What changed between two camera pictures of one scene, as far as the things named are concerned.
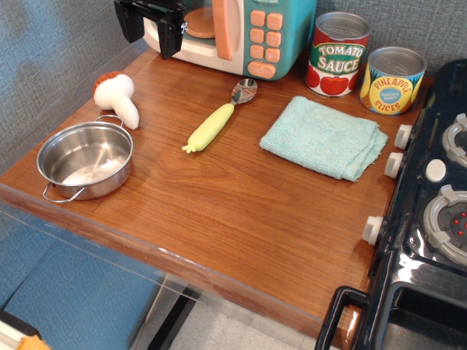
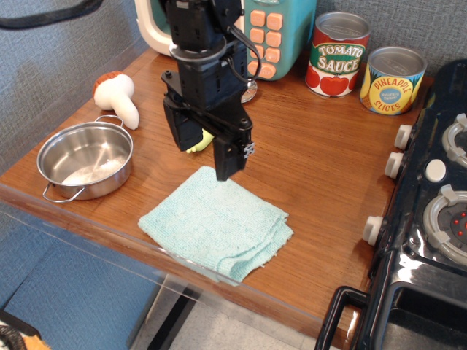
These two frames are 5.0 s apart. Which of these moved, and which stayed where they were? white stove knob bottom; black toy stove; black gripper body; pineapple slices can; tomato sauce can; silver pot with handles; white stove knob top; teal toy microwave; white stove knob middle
Moved: black gripper body
Stayed: tomato sauce can; teal toy microwave; white stove knob top; white stove knob middle; black toy stove; pineapple slices can; silver pot with handles; white stove knob bottom
